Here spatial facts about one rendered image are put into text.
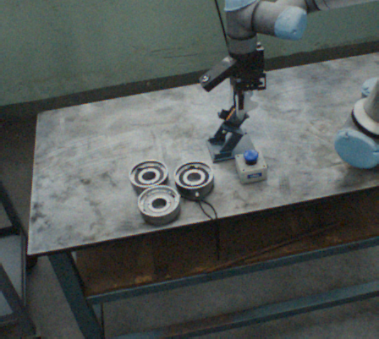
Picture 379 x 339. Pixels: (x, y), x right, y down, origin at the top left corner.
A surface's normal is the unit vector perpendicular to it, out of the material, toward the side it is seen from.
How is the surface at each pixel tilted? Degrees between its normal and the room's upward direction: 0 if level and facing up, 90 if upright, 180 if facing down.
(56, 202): 0
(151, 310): 0
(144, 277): 0
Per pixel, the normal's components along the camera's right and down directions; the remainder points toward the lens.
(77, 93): 0.17, 0.62
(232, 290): -0.10, -0.76
